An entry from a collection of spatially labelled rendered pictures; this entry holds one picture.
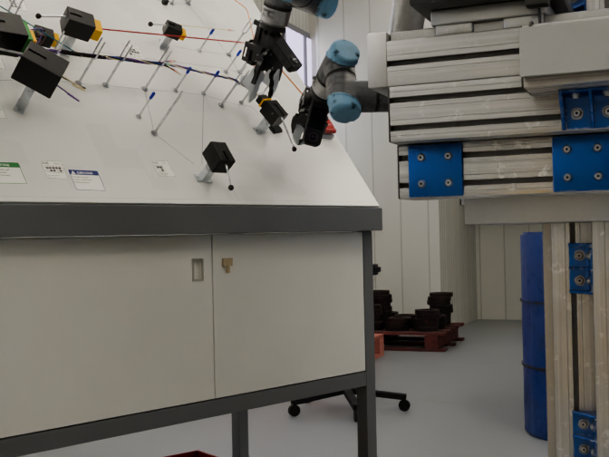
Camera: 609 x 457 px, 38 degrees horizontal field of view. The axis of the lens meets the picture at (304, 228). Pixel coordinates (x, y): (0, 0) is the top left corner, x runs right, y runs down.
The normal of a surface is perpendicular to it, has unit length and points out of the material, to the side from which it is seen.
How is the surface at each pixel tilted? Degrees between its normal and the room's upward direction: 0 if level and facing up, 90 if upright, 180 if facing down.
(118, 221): 90
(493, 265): 90
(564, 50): 90
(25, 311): 90
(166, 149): 53
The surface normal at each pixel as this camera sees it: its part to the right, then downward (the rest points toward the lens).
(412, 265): -0.39, 0.00
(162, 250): 0.70, -0.02
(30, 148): 0.55, -0.62
